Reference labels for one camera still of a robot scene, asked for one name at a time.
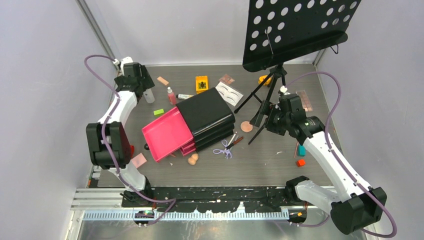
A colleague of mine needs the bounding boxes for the black perforated music stand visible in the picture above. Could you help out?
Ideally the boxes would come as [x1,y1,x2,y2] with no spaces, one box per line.
[242,0,361,73]

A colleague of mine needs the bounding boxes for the black makeup brush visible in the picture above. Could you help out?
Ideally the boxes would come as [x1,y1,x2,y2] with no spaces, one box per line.
[248,124,265,145]

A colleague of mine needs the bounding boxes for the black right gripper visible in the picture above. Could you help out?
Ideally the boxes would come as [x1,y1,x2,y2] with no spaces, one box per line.
[250,100,291,136]

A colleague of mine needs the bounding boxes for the green block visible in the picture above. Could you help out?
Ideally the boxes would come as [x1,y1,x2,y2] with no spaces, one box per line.
[153,108,165,117]

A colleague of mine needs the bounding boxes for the purple eyelash curler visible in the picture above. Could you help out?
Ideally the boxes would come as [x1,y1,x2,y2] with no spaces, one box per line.
[212,139,234,159]

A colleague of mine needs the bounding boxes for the pink lip pencil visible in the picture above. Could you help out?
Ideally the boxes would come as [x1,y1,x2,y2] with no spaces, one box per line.
[293,142,299,158]

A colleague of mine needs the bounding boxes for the beige sponge block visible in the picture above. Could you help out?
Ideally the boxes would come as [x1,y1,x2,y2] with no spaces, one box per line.
[157,76,170,86]

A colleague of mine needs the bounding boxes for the pink sponge block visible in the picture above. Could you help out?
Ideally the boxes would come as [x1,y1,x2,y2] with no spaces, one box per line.
[131,153,147,169]

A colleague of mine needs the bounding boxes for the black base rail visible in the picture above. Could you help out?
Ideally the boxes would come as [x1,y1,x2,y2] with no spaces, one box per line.
[120,186,308,213]

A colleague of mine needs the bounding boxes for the black tripod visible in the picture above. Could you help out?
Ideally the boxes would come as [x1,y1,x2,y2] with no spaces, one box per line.
[233,64,288,115]

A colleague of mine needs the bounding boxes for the white bottle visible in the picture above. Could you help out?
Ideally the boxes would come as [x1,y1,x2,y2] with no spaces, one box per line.
[143,88,155,104]

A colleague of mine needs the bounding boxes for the false eyelash card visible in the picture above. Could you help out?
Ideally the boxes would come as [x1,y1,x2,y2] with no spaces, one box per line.
[215,82,244,107]

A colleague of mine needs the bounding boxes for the red lip gloss tube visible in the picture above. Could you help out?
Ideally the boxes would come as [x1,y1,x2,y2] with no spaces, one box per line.
[226,136,244,149]

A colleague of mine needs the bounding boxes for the yellow toy block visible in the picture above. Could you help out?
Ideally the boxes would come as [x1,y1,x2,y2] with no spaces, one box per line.
[195,75,209,94]

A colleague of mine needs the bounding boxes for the teal block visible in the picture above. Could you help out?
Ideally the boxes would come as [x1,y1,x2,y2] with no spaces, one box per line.
[297,144,306,157]

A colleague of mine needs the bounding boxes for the small eyeshadow palette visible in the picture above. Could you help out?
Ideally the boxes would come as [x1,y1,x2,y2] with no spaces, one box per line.
[219,74,235,86]

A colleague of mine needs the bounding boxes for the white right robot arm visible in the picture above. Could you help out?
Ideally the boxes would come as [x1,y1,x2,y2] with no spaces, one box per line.
[251,94,387,235]

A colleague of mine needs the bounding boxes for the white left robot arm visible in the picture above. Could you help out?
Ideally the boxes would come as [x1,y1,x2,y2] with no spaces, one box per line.
[86,60,154,207]

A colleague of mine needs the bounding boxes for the black drawer organizer cabinet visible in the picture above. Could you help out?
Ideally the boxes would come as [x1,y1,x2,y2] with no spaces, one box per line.
[176,87,236,152]

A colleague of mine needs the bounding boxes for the long eyeshadow palette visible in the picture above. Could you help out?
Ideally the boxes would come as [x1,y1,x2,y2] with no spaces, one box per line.
[296,90,313,112]

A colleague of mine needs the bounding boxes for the red small block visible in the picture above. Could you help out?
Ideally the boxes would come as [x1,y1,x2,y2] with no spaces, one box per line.
[296,159,306,168]

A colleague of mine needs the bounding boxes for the white makeup pencil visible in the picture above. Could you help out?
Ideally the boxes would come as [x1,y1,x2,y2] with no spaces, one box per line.
[227,131,237,146]

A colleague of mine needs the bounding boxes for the small makeup tube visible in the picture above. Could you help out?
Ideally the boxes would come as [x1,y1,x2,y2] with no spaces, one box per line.
[176,94,193,100]

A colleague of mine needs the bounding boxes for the orange beauty blender sponge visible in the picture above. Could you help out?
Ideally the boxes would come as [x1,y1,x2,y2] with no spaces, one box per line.
[187,153,199,166]

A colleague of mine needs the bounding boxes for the pink top drawer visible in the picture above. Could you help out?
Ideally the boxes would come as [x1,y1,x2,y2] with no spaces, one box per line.
[141,107,194,162]

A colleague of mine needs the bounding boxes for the round orange powder puff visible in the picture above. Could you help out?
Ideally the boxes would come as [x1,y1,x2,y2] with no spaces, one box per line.
[240,121,253,133]

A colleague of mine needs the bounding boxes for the red block left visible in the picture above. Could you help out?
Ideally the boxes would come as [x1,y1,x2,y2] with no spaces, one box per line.
[130,145,135,158]

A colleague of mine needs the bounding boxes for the pink lower drawers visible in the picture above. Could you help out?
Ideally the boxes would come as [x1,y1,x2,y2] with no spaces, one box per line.
[180,142,196,156]

